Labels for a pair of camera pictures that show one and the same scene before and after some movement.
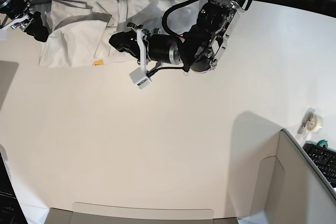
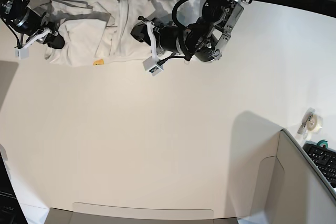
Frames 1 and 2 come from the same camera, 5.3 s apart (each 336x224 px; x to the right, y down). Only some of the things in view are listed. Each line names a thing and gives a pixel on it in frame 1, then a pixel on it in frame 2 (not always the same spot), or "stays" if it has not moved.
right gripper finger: [126, 42] -> [140, 32]
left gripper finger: [37, 29] -> [54, 41]
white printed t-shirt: [80, 28] stays
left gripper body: [22, 22] -> [39, 36]
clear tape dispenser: [311, 123] stays
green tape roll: [322, 142] stays
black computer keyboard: [324, 157] stays
